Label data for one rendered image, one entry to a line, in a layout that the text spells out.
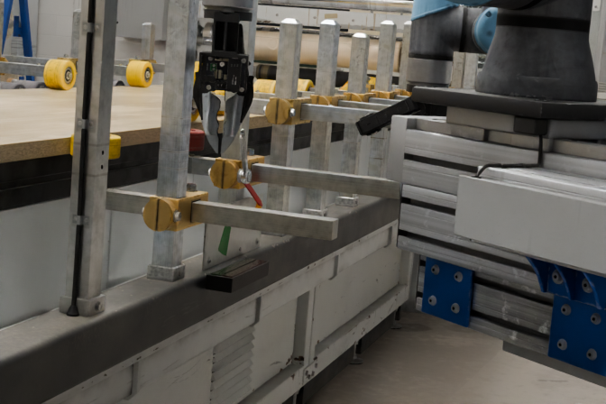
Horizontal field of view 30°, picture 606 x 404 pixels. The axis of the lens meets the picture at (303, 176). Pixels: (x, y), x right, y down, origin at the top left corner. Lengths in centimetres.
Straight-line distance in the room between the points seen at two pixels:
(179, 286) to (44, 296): 24
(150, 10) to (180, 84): 1036
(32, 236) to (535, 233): 88
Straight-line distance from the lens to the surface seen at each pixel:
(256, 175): 200
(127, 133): 205
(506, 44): 142
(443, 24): 188
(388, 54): 291
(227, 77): 164
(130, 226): 211
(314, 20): 461
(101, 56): 149
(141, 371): 179
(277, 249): 215
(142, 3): 1214
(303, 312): 323
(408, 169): 153
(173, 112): 173
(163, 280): 177
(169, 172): 174
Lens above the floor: 109
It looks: 7 degrees down
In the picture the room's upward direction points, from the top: 5 degrees clockwise
